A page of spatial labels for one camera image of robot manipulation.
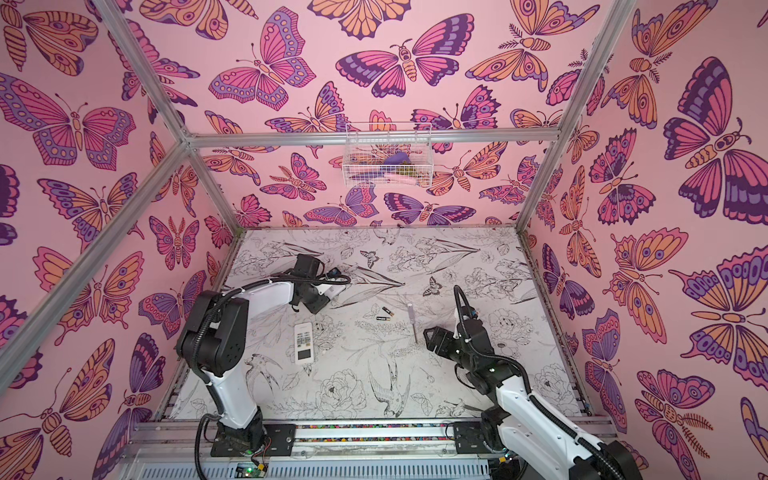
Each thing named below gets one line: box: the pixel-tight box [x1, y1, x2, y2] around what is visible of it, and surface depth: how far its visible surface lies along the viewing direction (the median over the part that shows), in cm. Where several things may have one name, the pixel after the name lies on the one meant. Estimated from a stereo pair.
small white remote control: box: [294, 322, 314, 365], surface depth 91 cm
